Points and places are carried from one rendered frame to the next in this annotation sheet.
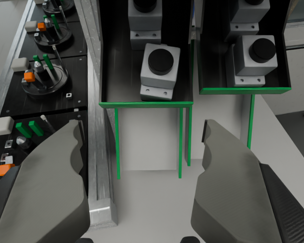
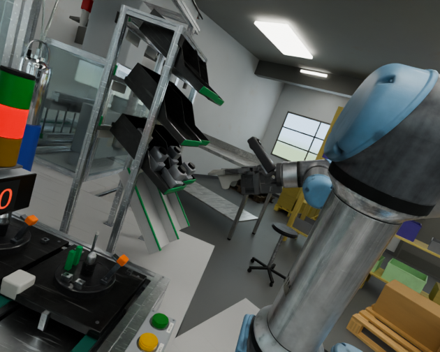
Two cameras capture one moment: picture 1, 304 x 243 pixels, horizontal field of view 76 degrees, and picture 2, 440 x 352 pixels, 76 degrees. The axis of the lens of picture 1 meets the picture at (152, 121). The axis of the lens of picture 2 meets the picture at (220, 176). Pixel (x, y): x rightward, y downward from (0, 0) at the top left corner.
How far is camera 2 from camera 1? 0.84 m
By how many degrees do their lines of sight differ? 72
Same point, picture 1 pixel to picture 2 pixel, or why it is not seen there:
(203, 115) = not seen: hidden behind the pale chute
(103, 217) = (166, 280)
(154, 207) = not seen: hidden behind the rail
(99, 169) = (133, 267)
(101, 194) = (151, 274)
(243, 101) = (170, 198)
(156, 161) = (160, 240)
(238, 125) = (173, 211)
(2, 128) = (31, 277)
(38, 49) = not seen: outside the picture
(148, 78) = (181, 174)
